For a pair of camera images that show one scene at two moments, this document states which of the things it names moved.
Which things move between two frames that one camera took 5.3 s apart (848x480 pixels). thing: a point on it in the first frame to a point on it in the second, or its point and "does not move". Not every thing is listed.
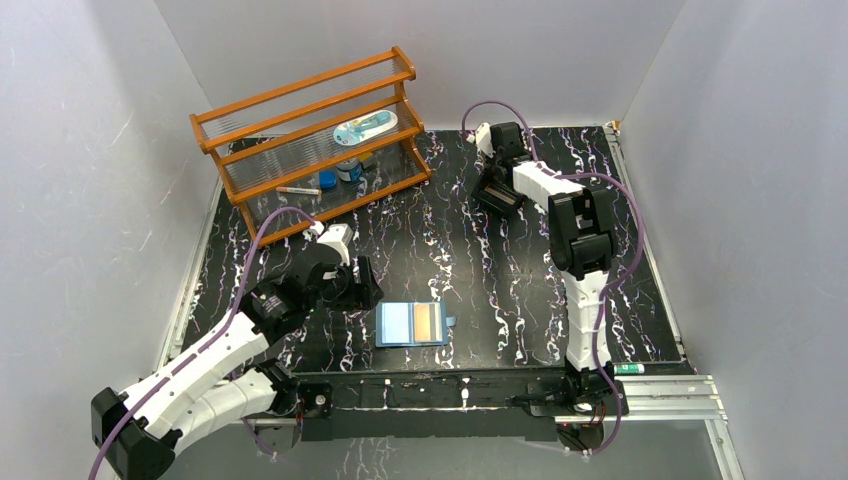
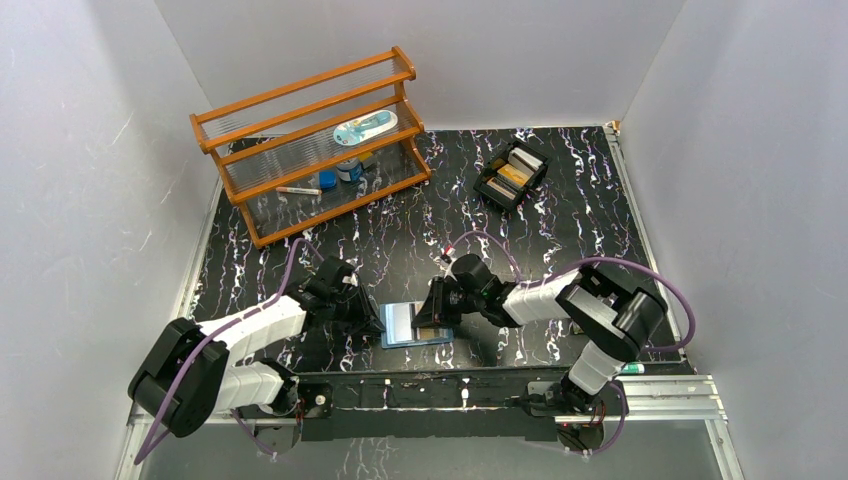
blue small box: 327,179 does not move
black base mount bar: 454,408 does not move
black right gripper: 527,153 to 434,312
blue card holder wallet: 412,323 does not move
